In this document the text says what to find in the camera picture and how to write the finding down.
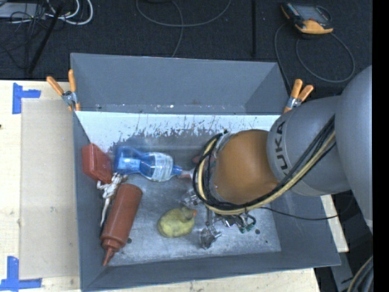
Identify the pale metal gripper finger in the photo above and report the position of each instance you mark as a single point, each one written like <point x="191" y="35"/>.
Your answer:
<point x="209" y="237"/>
<point x="191" y="199"/>

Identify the yellow toy duck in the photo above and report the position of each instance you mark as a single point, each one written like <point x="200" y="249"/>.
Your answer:
<point x="176" y="224"/>

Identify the blue clear spray bottle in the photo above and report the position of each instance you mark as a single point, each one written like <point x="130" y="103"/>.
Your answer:
<point x="152" y="164"/>

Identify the red-brown squeeze bottle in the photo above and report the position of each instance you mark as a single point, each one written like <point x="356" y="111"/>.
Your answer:
<point x="121" y="214"/>

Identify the cream toy animal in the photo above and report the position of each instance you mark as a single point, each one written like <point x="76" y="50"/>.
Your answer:
<point x="108" y="190"/>

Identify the red-brown flat block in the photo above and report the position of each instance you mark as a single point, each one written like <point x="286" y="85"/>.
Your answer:
<point x="95" y="161"/>

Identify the grey metal bin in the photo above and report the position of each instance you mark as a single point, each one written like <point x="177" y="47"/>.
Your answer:
<point x="170" y="87"/>

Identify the pale wood flat board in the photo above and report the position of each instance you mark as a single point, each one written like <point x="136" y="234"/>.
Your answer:
<point x="45" y="187"/>

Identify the black cylinder on white bracket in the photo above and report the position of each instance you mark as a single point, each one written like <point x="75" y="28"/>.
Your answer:
<point x="225" y="131"/>

